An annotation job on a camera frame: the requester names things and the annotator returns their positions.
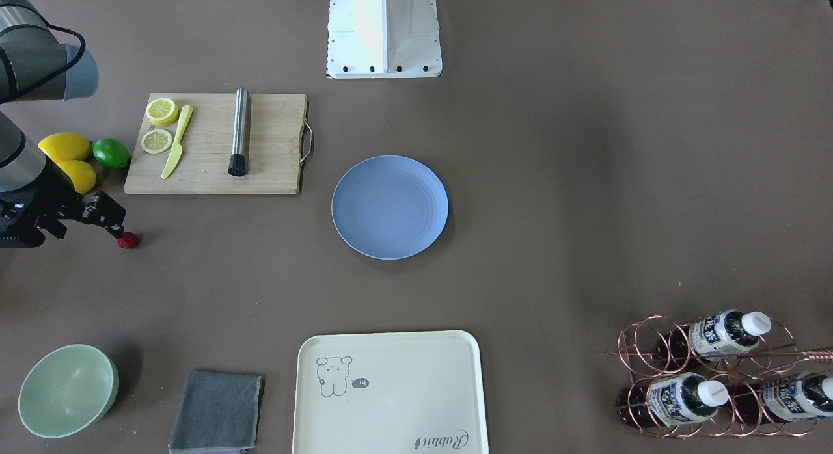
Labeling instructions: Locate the dark drink bottle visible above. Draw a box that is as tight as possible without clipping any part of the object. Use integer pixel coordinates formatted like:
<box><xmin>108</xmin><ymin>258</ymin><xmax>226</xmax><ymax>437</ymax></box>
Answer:
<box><xmin>615</xmin><ymin>372</ymin><xmax>730</xmax><ymax>430</ymax></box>
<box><xmin>730</xmin><ymin>371</ymin><xmax>832</xmax><ymax>425</ymax></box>
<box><xmin>651</xmin><ymin>309</ymin><xmax>772</xmax><ymax>371</ymax></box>

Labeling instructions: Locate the cream rabbit tray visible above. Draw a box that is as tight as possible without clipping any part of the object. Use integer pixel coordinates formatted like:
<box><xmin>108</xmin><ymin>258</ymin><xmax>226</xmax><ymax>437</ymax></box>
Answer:
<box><xmin>292</xmin><ymin>330</ymin><xmax>490</xmax><ymax>453</ymax></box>

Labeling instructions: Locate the lemon slice upper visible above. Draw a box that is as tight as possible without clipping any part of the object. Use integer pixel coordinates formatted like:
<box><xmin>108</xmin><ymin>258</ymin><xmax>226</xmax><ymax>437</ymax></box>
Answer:
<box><xmin>140</xmin><ymin>129</ymin><xmax>173</xmax><ymax>154</ymax></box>

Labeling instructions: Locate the whole lemon upper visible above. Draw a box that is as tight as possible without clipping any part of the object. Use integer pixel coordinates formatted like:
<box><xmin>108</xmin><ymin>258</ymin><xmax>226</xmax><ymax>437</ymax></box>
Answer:
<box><xmin>57</xmin><ymin>159</ymin><xmax>96</xmax><ymax>195</ymax></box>

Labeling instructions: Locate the blue round plate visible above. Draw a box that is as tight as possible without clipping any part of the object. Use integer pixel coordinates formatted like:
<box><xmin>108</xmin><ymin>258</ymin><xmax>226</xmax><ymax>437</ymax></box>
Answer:
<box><xmin>331</xmin><ymin>155</ymin><xmax>450</xmax><ymax>260</ymax></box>

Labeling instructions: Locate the steel muddler black tip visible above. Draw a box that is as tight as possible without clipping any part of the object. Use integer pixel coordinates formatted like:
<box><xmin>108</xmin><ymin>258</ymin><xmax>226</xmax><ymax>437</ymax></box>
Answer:
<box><xmin>227</xmin><ymin>87</ymin><xmax>251</xmax><ymax>176</ymax></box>

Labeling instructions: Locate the lemon half lower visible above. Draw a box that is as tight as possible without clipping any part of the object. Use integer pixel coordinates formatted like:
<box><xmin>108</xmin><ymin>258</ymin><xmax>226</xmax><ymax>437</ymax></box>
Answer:
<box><xmin>145</xmin><ymin>96</ymin><xmax>180</xmax><ymax>127</ymax></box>

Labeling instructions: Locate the whole lemon lower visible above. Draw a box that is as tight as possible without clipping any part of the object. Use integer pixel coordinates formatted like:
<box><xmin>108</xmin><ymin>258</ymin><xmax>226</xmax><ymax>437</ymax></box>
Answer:
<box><xmin>38</xmin><ymin>132</ymin><xmax>91</xmax><ymax>163</ymax></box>

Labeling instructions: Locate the whole lemon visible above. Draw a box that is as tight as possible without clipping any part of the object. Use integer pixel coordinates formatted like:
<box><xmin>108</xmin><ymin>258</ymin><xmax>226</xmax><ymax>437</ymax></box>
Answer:
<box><xmin>38</xmin><ymin>132</ymin><xmax>91</xmax><ymax>163</ymax></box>
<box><xmin>57</xmin><ymin>159</ymin><xmax>96</xmax><ymax>195</ymax></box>

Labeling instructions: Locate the green lime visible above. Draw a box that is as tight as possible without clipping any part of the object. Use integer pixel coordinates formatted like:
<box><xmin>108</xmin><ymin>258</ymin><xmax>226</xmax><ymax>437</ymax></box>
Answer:
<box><xmin>92</xmin><ymin>138</ymin><xmax>131</xmax><ymax>169</ymax></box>

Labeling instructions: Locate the grey folded cloth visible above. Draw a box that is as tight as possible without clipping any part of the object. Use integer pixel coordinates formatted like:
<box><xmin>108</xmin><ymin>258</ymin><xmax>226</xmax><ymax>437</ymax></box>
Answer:
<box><xmin>169</xmin><ymin>370</ymin><xmax>263</xmax><ymax>453</ymax></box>

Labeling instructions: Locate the yellow plastic knife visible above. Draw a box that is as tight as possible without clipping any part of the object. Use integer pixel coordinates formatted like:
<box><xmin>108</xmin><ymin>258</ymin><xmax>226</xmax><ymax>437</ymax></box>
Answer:
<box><xmin>161</xmin><ymin>105</ymin><xmax>194</xmax><ymax>179</ymax></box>

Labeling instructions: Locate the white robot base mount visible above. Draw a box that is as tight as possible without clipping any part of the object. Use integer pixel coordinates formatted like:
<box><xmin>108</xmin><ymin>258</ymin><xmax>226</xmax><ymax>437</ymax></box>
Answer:
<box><xmin>325</xmin><ymin>0</ymin><xmax>443</xmax><ymax>79</ymax></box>

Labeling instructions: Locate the green bowl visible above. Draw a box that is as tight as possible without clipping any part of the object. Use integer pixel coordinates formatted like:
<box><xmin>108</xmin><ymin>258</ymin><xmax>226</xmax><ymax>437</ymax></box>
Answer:
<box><xmin>18</xmin><ymin>344</ymin><xmax>120</xmax><ymax>439</ymax></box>

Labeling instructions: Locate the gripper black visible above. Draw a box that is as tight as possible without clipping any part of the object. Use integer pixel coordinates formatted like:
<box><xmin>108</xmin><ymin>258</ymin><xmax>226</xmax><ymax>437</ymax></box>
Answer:
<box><xmin>1</xmin><ymin>174</ymin><xmax>127</xmax><ymax>248</ymax></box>

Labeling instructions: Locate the copper wire bottle rack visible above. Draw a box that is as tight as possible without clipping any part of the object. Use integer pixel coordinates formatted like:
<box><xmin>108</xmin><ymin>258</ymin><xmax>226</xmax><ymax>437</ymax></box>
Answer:
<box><xmin>614</xmin><ymin>315</ymin><xmax>831</xmax><ymax>439</ymax></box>

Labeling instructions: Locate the wooden cutting board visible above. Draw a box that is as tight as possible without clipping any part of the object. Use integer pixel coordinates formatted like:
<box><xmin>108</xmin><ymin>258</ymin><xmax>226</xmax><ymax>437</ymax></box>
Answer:
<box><xmin>123</xmin><ymin>93</ymin><xmax>310</xmax><ymax>195</ymax></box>

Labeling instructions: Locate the red strawberry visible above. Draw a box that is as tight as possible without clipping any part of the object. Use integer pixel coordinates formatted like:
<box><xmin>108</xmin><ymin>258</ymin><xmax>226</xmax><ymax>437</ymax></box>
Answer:
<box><xmin>117</xmin><ymin>232</ymin><xmax>139</xmax><ymax>250</ymax></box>

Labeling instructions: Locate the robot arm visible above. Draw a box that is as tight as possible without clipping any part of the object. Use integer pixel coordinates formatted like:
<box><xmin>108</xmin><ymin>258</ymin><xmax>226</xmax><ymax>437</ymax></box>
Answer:
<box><xmin>1</xmin><ymin>0</ymin><xmax>126</xmax><ymax>248</ymax></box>

